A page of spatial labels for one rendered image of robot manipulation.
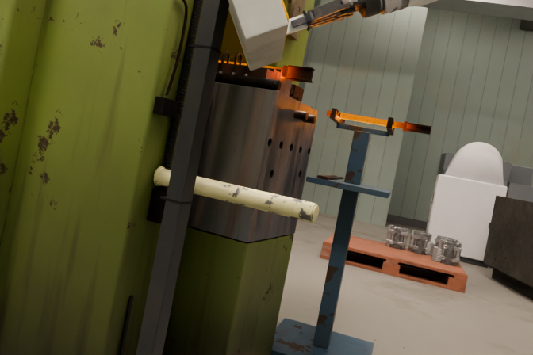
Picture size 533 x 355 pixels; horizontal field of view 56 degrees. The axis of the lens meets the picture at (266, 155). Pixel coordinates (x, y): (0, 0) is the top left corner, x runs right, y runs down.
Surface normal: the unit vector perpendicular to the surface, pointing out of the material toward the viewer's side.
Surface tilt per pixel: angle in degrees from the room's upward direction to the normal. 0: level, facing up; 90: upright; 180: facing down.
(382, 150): 90
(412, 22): 90
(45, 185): 90
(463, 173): 90
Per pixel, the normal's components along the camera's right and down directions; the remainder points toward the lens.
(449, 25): -0.20, -0.03
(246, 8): 0.01, 0.01
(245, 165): -0.40, -0.07
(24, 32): 0.89, 0.18
